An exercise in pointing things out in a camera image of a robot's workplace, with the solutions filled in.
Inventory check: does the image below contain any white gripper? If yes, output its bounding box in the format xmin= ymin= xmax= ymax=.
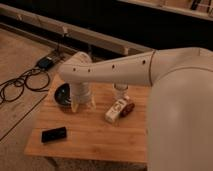
xmin=70 ymin=83 xmax=96 ymax=113

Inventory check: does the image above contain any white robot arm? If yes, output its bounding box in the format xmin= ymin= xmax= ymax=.
xmin=59 ymin=47 xmax=213 ymax=171

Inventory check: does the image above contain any dark ceramic bowl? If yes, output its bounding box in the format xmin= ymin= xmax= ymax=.
xmin=54 ymin=83 xmax=71 ymax=107

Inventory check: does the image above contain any black rectangular remote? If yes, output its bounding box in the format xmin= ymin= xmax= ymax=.
xmin=41 ymin=127 xmax=67 ymax=143

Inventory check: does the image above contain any wooden table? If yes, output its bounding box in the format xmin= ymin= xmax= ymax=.
xmin=25 ymin=77 xmax=150 ymax=163

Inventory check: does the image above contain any white carton box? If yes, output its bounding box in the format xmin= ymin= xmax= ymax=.
xmin=105 ymin=99 xmax=127 ymax=123

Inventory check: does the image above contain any black power adapter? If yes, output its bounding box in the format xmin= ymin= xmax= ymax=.
xmin=36 ymin=57 xmax=55 ymax=71

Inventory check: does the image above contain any brown snack packet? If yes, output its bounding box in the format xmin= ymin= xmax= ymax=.
xmin=120 ymin=100 xmax=135 ymax=117

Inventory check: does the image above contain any black floor cable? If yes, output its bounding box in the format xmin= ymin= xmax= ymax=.
xmin=0 ymin=67 xmax=52 ymax=105

